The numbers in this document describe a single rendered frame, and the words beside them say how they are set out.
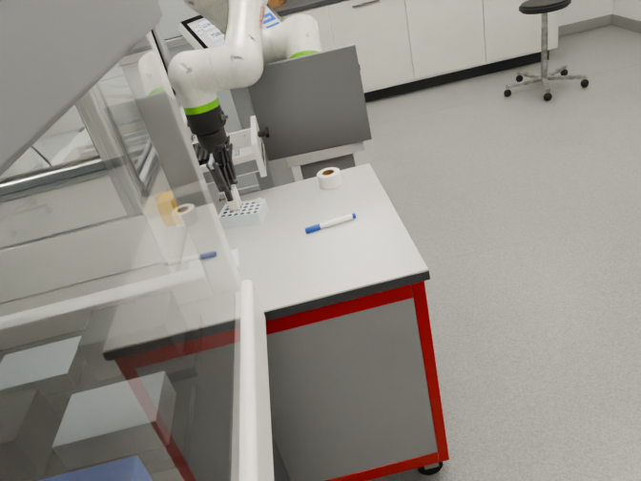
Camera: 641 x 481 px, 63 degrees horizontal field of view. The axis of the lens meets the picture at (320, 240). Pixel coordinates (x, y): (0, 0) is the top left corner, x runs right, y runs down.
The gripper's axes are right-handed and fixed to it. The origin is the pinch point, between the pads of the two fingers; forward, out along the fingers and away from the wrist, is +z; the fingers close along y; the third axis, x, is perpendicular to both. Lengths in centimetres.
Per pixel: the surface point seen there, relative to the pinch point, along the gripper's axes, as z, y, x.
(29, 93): -55, -96, -37
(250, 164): -2.6, 16.0, -1.3
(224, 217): 3.9, -3.4, 2.6
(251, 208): 4.3, 0.7, -4.1
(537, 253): 84, 80, -93
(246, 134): -4.2, 39.0, 6.4
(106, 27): -56, -77, -31
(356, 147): 10, 48, -28
